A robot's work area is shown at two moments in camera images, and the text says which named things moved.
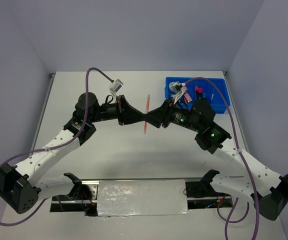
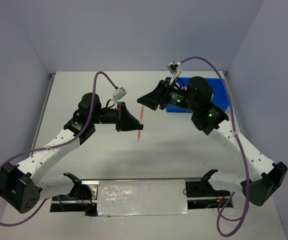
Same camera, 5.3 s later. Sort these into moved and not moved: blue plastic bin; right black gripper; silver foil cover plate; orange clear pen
Moved: right black gripper; orange clear pen
Not moved: blue plastic bin; silver foil cover plate
